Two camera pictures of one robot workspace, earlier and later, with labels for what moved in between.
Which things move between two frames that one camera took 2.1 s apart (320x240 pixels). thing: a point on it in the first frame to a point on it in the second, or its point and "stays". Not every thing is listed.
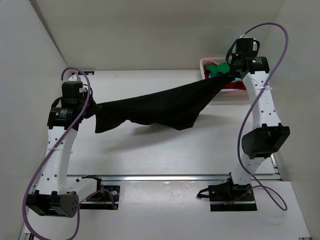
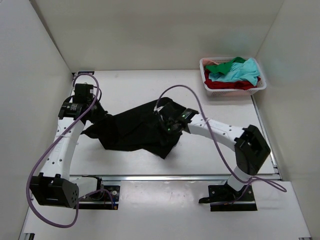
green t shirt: x=222 y=67 stays
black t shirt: x=177 y=108 to x=137 y=128
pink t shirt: x=206 y=61 stays
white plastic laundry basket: x=223 y=93 stays
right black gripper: x=235 y=69 to x=165 y=117
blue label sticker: x=87 y=73 stays
